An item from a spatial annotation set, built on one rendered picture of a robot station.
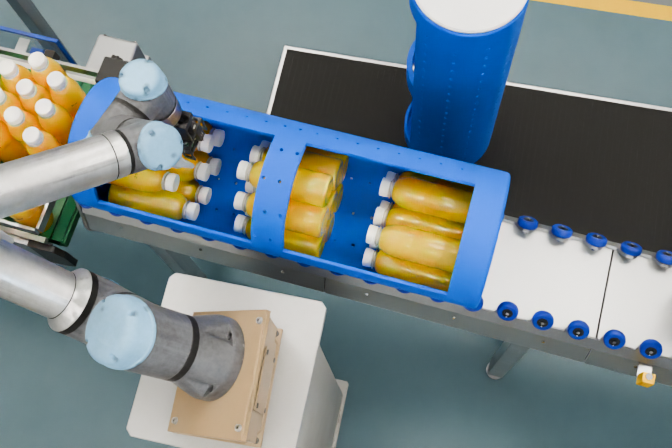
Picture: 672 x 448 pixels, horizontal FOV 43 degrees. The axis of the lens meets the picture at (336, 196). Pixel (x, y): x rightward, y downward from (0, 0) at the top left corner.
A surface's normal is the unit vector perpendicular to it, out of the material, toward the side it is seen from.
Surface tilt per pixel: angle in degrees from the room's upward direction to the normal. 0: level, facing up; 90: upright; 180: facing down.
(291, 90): 0
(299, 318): 0
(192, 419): 40
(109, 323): 34
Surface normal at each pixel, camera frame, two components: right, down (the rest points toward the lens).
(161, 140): 0.63, 0.16
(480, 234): -0.13, -0.09
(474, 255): -0.19, 0.18
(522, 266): -0.06, -0.33
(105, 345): -0.60, -0.32
